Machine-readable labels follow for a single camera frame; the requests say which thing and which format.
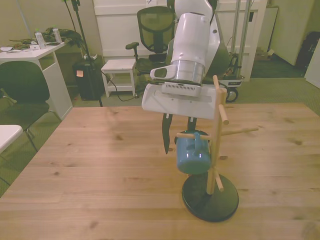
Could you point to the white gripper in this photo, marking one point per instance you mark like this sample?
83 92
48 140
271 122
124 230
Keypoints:
180 106

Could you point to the blue enamel mug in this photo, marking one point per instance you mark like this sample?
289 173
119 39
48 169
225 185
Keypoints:
190 162

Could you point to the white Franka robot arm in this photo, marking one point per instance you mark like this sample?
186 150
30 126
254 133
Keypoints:
192 37

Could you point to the wooden mug tree black base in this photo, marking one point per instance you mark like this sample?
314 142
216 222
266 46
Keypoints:
212 205

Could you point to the metal wheeled cart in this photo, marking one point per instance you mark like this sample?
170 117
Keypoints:
235 82

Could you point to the small white stool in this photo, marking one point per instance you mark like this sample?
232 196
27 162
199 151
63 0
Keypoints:
118 65

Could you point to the black box with note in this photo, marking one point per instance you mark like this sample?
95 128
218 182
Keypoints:
88 85

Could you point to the black mesh office chair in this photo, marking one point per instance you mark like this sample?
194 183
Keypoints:
155 30

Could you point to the cardboard box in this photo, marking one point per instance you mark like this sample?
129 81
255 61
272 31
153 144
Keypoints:
261 53

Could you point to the orange sticky note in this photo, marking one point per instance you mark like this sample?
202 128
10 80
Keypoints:
80 73

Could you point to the black tripod stand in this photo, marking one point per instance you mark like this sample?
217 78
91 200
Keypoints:
80 25

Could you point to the camouflage clothing pile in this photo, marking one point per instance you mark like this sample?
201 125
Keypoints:
67 35

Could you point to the clear water bottle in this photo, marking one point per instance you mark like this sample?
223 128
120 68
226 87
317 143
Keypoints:
57 36
40 40

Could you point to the dark plastic chair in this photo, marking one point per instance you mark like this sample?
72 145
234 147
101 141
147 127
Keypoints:
22 82

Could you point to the small white box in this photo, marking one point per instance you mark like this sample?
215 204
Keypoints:
34 47

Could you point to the white desk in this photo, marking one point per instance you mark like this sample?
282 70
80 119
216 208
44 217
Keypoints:
25 53

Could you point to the white folding tabletop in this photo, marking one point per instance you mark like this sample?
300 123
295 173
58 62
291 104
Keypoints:
7 135

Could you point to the white paper sheet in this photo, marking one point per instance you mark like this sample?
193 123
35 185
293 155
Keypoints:
5 48

